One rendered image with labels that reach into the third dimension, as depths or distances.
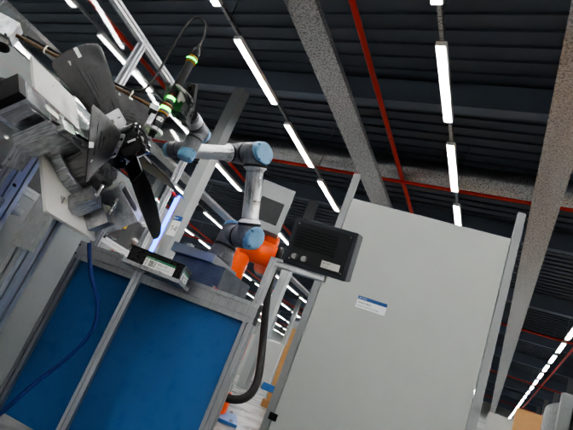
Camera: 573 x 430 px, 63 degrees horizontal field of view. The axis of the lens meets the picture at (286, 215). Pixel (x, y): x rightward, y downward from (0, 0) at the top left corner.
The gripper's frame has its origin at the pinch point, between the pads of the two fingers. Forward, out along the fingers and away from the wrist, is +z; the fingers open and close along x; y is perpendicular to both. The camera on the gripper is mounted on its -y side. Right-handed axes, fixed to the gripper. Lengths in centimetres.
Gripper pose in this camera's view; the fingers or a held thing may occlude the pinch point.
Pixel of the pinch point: (172, 84)
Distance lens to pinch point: 198.1
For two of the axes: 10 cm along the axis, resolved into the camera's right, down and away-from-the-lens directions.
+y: -3.6, 8.8, -3.0
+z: -2.2, -4.0, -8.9
